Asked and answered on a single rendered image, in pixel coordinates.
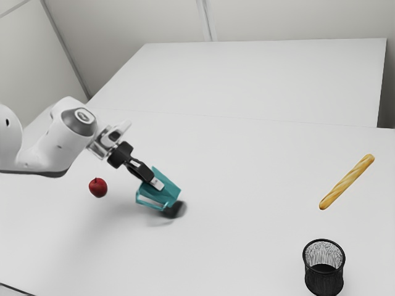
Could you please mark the red apple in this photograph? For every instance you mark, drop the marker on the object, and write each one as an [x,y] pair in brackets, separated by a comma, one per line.
[98,187]

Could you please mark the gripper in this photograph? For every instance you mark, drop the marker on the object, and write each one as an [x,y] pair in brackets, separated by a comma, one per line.
[121,153]

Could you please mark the baguette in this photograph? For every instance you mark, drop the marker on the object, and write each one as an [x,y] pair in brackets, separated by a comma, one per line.
[346,182]

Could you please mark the black mesh pen holder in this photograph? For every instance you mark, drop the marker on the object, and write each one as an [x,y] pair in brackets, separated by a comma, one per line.
[323,266]

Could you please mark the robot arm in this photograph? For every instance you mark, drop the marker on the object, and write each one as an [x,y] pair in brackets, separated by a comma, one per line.
[52,138]

